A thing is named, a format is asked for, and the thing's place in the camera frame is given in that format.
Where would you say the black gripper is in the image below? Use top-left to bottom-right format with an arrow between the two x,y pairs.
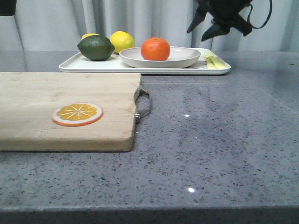
187,0 -> 252,42

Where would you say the white round plate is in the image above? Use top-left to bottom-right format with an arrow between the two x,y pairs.
119,46 -> 201,68

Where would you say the orange fruit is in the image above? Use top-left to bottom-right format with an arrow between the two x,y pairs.
141,37 -> 170,61

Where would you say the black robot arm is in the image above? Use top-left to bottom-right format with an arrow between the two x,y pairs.
0,0 -> 250,51

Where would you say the white rectangular tray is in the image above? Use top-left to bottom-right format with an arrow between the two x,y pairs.
59,48 -> 231,75

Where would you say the yellow plastic fork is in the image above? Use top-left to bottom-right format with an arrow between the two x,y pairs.
204,52 -> 227,69

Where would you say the yellow lemon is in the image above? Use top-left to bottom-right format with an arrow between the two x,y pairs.
110,31 -> 135,54
81,33 -> 99,40

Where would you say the green lime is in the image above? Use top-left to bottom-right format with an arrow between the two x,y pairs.
77,35 -> 115,61

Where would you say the rear yellow lemon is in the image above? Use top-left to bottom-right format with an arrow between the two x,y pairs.
81,33 -> 99,40

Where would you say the orange slice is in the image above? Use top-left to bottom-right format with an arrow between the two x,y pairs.
52,103 -> 103,127

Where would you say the grey curtain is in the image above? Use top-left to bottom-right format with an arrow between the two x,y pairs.
0,0 -> 299,52

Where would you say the wooden cutting board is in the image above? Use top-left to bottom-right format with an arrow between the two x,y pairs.
0,72 -> 141,152

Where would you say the black cable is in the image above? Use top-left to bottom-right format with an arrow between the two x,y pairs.
247,0 -> 273,30

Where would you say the metal cutting board handle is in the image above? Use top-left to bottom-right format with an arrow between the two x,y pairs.
135,89 -> 152,124

